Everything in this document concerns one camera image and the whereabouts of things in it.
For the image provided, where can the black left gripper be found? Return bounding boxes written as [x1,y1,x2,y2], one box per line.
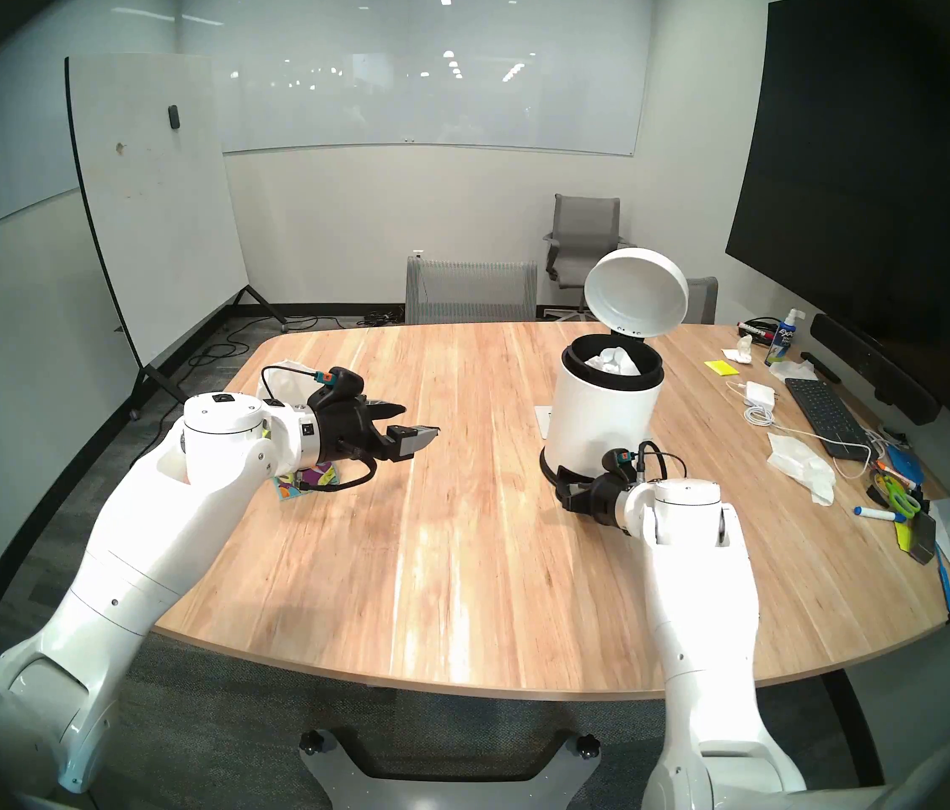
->
[310,395,441,465]

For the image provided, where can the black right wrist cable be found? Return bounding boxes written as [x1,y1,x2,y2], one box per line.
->
[635,441,688,485]

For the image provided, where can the whiteboard cleaner spray bottle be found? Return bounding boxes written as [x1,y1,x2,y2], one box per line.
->
[765,308,805,367]

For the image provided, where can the grey mesh back chair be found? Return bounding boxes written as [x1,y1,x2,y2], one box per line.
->
[404,256,540,326]

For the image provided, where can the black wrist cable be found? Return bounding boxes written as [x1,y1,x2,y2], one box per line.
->
[260,364,379,491]
[635,441,688,485]

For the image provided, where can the white pedal trash bin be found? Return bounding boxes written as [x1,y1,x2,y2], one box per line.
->
[539,247,691,507]

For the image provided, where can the green handled scissors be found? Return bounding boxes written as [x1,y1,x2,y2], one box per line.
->
[873,471,923,518]

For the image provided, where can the black video bar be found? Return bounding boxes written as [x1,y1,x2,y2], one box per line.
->
[810,313,942,425]

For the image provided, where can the white tissue in box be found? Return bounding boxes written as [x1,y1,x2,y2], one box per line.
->
[258,359,317,402]

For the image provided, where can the mobile whiteboard on stand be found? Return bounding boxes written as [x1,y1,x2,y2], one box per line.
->
[64,53,290,421]

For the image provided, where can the dark grey block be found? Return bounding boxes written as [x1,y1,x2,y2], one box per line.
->
[896,513,938,564]

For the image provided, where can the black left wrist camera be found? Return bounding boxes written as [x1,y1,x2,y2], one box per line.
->
[310,366,367,406]

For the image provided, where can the black keyboard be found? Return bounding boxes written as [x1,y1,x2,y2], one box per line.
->
[784,378,876,461]

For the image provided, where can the long black floor cable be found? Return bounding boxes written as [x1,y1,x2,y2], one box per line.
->
[127,336,231,472]

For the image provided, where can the grey office chair with armrests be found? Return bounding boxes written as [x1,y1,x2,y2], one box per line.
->
[542,194,638,321]

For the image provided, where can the grey fabric back chair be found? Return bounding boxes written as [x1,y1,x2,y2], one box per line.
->
[681,277,719,325]

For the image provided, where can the large crumpled white tissue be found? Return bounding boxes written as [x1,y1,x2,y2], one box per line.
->
[767,432,837,507]

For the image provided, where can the wide glass wall whiteboard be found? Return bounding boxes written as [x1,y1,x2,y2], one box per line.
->
[180,0,654,158]

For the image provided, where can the white charger cable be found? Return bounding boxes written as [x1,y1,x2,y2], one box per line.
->
[725,381,893,480]

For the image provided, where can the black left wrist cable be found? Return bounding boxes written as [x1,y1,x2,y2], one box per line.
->
[260,364,379,491]

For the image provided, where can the large black wall screen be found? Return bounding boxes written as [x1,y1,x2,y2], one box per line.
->
[725,0,950,396]

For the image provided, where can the black floor cable bundle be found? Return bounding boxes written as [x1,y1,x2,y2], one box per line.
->
[281,306,404,332]

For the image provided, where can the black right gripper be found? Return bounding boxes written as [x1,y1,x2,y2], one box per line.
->
[557,475,638,528]

